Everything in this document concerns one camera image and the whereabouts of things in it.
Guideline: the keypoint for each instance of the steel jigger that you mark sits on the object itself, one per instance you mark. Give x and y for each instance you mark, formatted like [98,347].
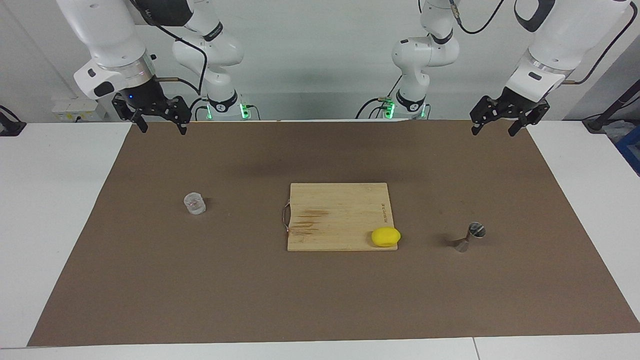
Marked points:
[477,230]

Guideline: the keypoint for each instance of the blue box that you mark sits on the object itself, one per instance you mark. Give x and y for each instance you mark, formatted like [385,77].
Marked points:
[631,147]

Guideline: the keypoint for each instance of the yellow lemon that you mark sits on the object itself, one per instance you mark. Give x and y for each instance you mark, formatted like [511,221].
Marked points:
[385,237]

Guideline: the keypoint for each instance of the small clear glass cup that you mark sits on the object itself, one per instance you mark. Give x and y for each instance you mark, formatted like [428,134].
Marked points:
[195,204]

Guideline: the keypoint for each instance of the white wall socket strip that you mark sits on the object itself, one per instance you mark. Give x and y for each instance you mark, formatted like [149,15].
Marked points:
[75,107]

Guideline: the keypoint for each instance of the black tripod leg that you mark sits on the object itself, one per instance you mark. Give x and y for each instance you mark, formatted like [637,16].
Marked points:
[615,105]

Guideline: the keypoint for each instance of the brown table mat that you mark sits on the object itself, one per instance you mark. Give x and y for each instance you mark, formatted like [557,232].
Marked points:
[200,290]

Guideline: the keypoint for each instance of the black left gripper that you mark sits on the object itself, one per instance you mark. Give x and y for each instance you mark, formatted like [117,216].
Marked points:
[512,107]

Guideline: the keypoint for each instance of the wooden cutting board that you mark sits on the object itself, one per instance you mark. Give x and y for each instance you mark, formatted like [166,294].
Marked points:
[340,215]

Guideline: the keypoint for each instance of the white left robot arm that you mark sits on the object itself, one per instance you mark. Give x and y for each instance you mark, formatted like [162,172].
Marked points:
[565,30]

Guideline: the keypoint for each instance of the black stand foot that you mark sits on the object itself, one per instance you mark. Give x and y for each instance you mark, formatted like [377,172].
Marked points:
[10,127]

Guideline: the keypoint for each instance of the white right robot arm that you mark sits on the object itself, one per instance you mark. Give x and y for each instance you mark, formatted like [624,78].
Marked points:
[110,30]

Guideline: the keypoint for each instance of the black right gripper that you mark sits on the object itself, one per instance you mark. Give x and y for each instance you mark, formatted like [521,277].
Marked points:
[147,97]

